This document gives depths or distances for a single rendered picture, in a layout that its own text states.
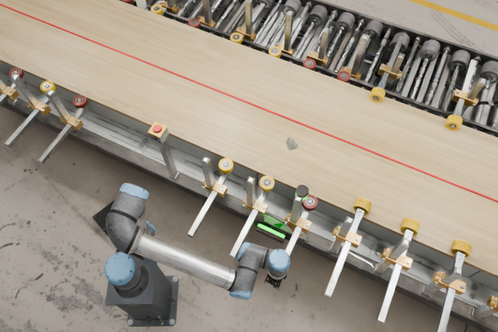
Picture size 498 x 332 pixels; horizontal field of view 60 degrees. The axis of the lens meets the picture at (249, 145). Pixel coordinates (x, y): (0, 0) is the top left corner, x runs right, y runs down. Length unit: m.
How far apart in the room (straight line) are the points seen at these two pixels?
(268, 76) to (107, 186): 1.55
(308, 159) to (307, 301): 1.08
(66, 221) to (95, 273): 0.47
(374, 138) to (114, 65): 1.66
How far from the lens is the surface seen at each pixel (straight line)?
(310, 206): 2.30
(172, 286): 3.11
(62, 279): 3.37
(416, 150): 2.59
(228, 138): 2.48
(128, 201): 1.79
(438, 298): 2.54
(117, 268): 2.32
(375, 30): 3.17
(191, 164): 2.74
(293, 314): 3.07
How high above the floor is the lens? 3.02
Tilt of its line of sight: 60 degrees down
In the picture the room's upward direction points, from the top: 2 degrees counter-clockwise
